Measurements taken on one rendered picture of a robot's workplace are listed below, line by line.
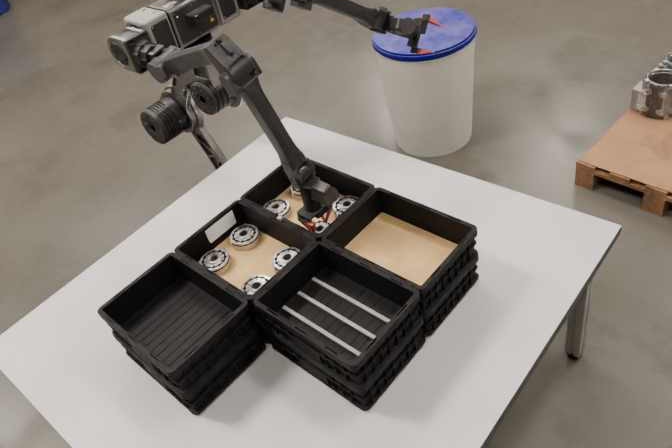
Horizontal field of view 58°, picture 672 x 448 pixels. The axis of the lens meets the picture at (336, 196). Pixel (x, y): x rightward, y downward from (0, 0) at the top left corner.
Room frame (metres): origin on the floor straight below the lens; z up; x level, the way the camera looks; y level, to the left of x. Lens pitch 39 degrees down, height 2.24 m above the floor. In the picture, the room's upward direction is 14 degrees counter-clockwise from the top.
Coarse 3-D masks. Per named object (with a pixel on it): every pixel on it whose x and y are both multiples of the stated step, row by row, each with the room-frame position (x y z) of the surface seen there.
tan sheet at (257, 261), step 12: (228, 240) 1.62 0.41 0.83; (264, 240) 1.58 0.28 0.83; (276, 240) 1.56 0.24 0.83; (228, 252) 1.56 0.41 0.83; (240, 252) 1.55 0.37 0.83; (252, 252) 1.53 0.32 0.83; (264, 252) 1.52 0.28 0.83; (276, 252) 1.50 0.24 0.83; (240, 264) 1.49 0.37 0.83; (252, 264) 1.47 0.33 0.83; (264, 264) 1.46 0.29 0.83; (228, 276) 1.44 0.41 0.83; (240, 276) 1.43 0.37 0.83; (240, 288) 1.38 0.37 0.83
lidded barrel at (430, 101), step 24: (432, 24) 3.15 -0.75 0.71; (456, 24) 3.08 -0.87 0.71; (384, 48) 3.00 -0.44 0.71; (408, 48) 2.94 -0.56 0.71; (432, 48) 2.87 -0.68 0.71; (456, 48) 2.84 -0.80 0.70; (384, 72) 3.03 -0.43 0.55; (408, 72) 2.89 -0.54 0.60; (432, 72) 2.84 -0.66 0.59; (456, 72) 2.86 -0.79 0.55; (408, 96) 2.91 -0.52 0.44; (432, 96) 2.85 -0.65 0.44; (456, 96) 2.87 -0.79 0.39; (408, 120) 2.93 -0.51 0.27; (432, 120) 2.87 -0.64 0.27; (456, 120) 2.88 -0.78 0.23; (408, 144) 2.96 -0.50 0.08; (432, 144) 2.88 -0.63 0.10; (456, 144) 2.89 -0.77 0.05
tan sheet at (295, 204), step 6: (282, 192) 1.82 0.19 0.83; (288, 192) 1.81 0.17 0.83; (282, 198) 1.78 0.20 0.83; (288, 198) 1.77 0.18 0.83; (294, 204) 1.73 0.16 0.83; (300, 204) 1.72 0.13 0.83; (294, 210) 1.70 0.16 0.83; (294, 216) 1.66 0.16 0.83; (324, 216) 1.63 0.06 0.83; (330, 216) 1.62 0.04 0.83; (294, 222) 1.63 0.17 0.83; (300, 222) 1.62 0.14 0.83
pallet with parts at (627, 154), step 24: (648, 72) 2.70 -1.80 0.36; (648, 96) 2.60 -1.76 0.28; (624, 120) 2.60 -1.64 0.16; (648, 120) 2.55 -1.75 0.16; (600, 144) 2.45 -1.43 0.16; (624, 144) 2.40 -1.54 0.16; (648, 144) 2.36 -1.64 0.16; (576, 168) 2.36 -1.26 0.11; (600, 168) 2.27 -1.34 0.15; (624, 168) 2.22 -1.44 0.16; (648, 168) 2.18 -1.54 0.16; (648, 192) 2.06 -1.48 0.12
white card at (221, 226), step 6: (228, 216) 1.66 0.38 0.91; (216, 222) 1.63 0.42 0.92; (222, 222) 1.64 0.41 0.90; (228, 222) 1.65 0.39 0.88; (234, 222) 1.67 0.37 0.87; (210, 228) 1.61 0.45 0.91; (216, 228) 1.62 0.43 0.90; (222, 228) 1.63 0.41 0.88; (228, 228) 1.65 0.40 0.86; (210, 234) 1.60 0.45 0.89; (216, 234) 1.62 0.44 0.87; (210, 240) 1.60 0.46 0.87
